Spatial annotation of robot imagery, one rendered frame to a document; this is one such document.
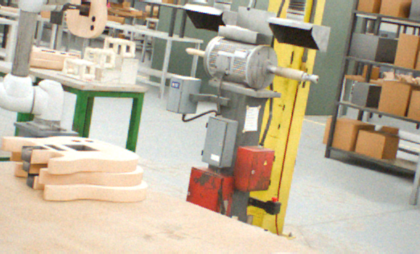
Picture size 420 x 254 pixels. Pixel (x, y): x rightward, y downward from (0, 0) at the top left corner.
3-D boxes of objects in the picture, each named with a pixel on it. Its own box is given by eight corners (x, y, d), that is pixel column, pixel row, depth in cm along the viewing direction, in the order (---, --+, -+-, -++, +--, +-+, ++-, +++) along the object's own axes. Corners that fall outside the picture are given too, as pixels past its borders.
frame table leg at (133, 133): (125, 222, 625) (145, 92, 612) (119, 223, 621) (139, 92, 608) (119, 219, 628) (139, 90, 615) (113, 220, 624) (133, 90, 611)
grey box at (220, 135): (230, 167, 527) (247, 73, 519) (219, 168, 519) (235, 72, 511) (211, 161, 537) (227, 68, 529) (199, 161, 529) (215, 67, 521)
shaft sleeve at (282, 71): (301, 83, 506) (307, 79, 510) (300, 74, 504) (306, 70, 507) (275, 77, 518) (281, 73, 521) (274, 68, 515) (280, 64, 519)
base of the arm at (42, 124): (44, 132, 516) (46, 122, 515) (24, 124, 532) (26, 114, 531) (72, 133, 529) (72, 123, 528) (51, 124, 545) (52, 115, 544)
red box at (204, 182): (227, 228, 529) (237, 166, 524) (213, 230, 520) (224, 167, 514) (195, 216, 545) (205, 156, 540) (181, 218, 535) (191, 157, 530)
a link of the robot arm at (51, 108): (63, 122, 526) (69, 84, 523) (31, 118, 520) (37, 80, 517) (59, 116, 541) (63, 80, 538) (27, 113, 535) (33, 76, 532)
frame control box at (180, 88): (219, 129, 528) (226, 84, 524) (194, 129, 512) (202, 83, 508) (187, 120, 543) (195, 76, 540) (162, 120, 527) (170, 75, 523)
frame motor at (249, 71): (277, 92, 534) (285, 47, 530) (249, 90, 514) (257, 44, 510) (224, 79, 560) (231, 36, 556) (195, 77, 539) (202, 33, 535)
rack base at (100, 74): (119, 83, 607) (121, 70, 606) (100, 83, 594) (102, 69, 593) (92, 76, 624) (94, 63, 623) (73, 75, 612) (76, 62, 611)
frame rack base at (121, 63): (135, 84, 618) (139, 59, 615) (119, 83, 606) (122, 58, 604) (108, 77, 635) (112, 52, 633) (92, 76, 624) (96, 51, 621)
